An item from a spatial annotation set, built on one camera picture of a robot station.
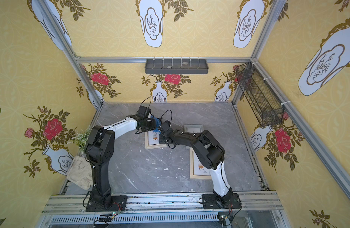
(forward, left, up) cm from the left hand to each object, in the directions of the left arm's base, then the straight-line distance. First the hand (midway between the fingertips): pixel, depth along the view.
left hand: (158, 126), depth 101 cm
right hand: (-10, -3, -4) cm, 11 cm away
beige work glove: (-29, +44, -4) cm, 53 cm away
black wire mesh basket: (-2, -69, +19) cm, 71 cm away
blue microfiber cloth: (+1, 0, +1) cm, 2 cm away
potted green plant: (-17, +40, +14) cm, 45 cm away
